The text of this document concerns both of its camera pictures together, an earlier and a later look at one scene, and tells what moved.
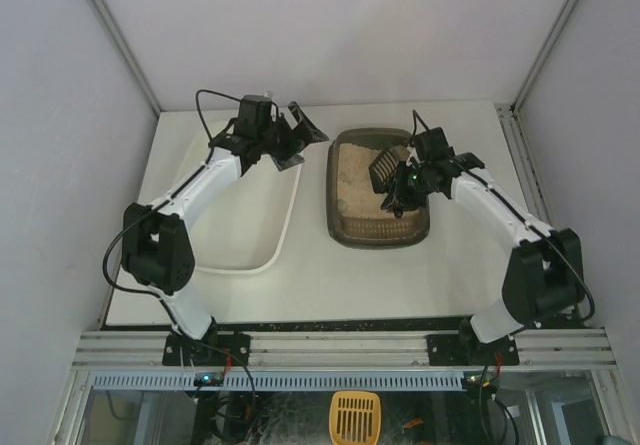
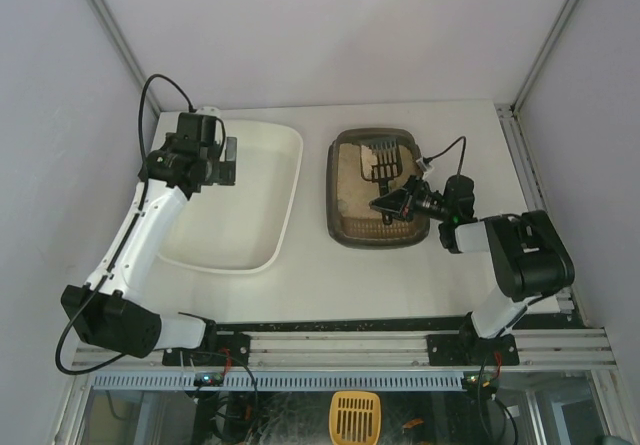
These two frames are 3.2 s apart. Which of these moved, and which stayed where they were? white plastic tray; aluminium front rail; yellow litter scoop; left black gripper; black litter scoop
Moved: black litter scoop; left black gripper
Stayed: yellow litter scoop; white plastic tray; aluminium front rail
